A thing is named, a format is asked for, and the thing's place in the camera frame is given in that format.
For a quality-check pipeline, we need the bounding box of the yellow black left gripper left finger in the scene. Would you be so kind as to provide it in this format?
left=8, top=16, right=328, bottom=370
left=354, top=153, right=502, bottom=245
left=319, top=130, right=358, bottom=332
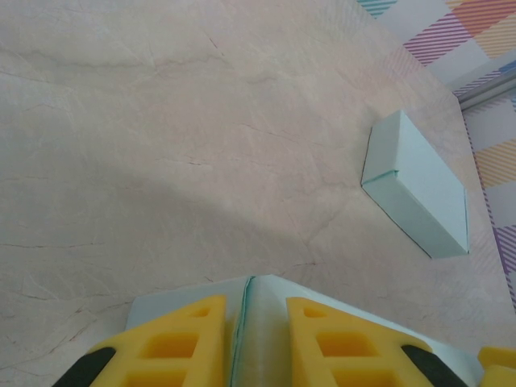
left=52, top=294, right=227, bottom=387

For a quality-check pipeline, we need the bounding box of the light blue paper box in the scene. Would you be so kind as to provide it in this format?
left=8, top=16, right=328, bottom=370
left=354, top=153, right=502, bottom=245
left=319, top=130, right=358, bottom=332
left=127, top=274, right=485, bottom=387
left=360, top=109, right=472, bottom=260

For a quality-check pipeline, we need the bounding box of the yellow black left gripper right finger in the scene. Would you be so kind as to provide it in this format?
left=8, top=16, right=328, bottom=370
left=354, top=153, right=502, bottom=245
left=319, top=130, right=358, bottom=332
left=285, top=297, right=463, bottom=387

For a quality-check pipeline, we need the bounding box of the aluminium frame post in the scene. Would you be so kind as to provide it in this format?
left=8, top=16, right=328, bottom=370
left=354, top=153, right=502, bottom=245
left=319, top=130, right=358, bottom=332
left=451, top=68, right=516, bottom=112

